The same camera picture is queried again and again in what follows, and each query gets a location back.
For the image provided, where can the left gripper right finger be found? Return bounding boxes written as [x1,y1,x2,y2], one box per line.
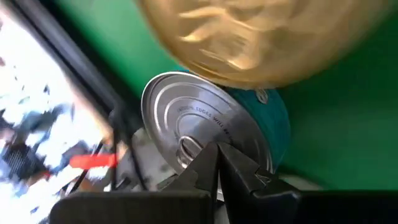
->
[219,142,398,224]

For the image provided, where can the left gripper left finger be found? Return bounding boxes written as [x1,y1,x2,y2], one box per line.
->
[49,142,220,224]

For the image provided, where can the teal can yellow print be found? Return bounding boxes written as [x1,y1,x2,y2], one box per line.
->
[141,70,292,175]

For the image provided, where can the green label can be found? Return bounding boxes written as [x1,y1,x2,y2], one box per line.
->
[136,0,398,91]

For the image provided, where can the black table frame rail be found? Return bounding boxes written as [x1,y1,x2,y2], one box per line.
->
[9,0,147,147]

